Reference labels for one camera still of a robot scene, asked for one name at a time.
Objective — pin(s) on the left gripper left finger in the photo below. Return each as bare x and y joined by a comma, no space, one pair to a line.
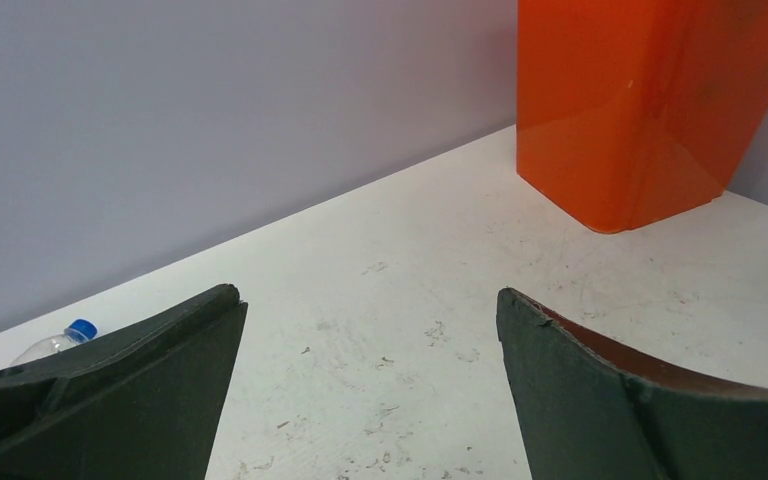
142,402

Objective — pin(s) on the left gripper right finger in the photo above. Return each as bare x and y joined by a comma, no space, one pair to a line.
590,407

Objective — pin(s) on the clear Pepsi bottle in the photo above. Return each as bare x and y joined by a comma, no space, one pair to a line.
78,332

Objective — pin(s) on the orange plastic bin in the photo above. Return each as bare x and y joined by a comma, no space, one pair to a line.
630,112

